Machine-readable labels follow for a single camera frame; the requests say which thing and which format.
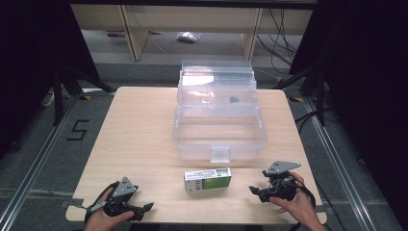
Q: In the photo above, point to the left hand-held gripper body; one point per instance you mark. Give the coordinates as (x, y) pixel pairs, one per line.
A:
(123, 190)

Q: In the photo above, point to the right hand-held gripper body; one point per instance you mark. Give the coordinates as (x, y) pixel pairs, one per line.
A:
(281, 179)

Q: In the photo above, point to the green and white carton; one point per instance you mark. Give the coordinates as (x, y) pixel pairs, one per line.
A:
(208, 179)

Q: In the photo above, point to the clear plastic storage box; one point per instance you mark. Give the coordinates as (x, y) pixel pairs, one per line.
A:
(219, 128)

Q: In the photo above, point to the person's right hand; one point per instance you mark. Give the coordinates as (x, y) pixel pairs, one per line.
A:
(301, 205)

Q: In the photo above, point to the person's left hand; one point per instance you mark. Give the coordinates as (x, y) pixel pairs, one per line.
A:
(103, 220)

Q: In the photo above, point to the black metal stand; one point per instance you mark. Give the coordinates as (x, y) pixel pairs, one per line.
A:
(59, 96)
(316, 93)

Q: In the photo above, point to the black curtain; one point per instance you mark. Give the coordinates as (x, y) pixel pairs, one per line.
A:
(369, 96)
(32, 64)

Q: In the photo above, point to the crumpled clear plastic bag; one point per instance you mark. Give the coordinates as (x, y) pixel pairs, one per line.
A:
(188, 36)

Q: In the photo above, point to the light wooden shelf unit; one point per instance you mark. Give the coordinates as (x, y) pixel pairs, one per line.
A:
(192, 22)

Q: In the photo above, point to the aluminium floor rail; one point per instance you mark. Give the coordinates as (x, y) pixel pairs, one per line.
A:
(35, 163)
(340, 166)

